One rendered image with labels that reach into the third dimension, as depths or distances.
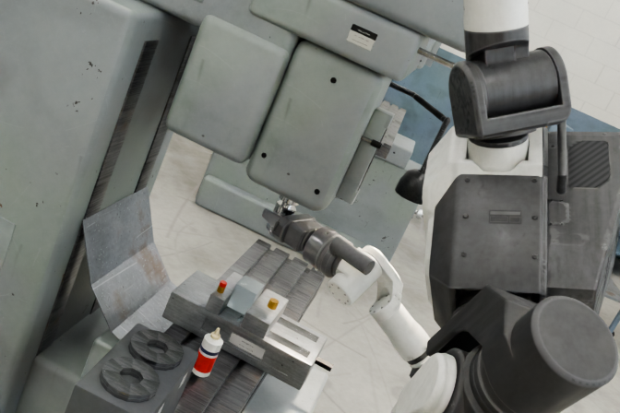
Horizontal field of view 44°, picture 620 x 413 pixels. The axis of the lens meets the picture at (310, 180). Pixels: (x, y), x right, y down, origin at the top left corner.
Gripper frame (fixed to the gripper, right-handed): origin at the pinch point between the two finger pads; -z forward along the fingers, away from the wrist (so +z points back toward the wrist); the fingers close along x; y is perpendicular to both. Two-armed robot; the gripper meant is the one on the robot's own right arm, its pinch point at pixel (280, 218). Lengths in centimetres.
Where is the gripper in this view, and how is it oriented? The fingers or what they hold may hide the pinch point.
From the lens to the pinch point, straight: 169.2
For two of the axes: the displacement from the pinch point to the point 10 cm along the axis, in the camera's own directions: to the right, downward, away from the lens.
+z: 7.2, 4.7, -5.1
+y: -3.7, 8.8, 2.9
